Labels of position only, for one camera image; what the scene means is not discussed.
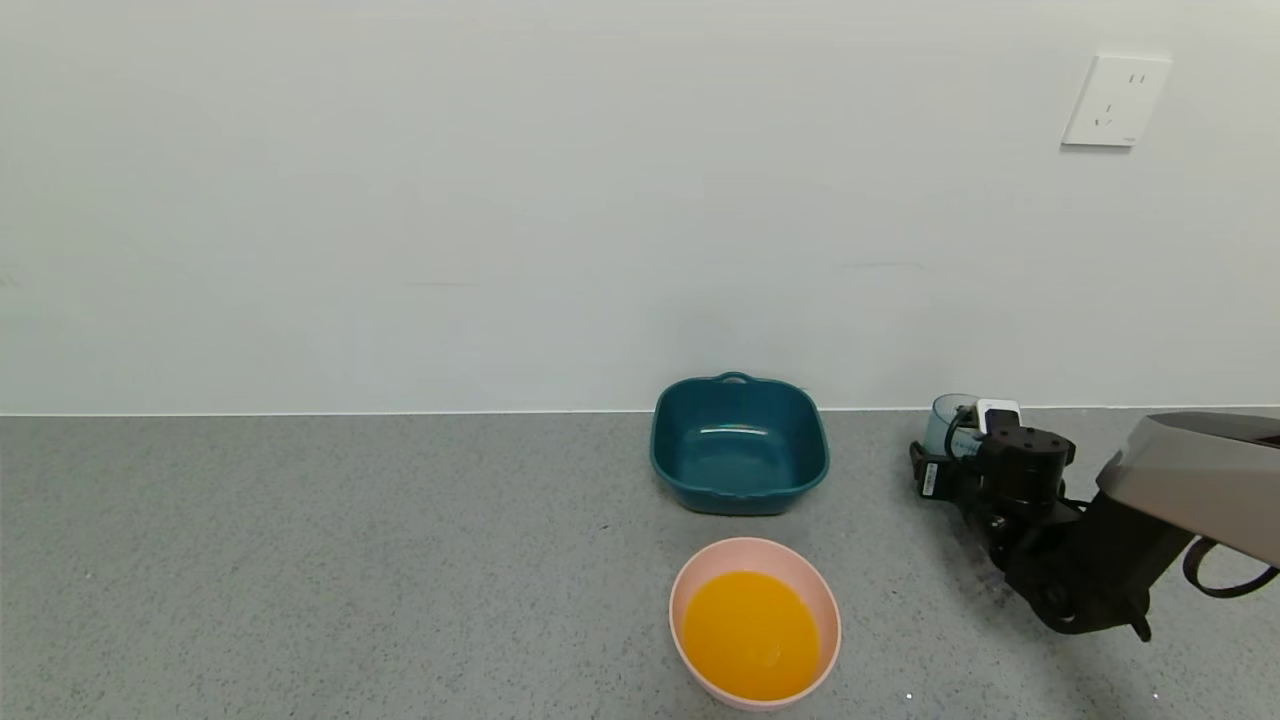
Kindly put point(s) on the clear cup with juice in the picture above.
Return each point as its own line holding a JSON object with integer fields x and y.
{"x": 940, "y": 425}

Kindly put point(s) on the teal square plastic basin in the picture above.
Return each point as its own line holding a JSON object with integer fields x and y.
{"x": 720, "y": 450}

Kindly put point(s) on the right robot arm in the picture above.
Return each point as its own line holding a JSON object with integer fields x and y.
{"x": 1160, "y": 480}

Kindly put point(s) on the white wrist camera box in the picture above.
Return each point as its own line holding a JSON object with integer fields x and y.
{"x": 998, "y": 413}

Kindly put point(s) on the white wall socket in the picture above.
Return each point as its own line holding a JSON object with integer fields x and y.
{"x": 1115, "y": 100}

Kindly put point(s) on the pink round bowl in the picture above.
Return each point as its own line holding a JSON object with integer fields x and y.
{"x": 690, "y": 585}

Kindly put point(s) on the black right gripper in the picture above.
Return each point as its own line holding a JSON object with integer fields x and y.
{"x": 930, "y": 479}

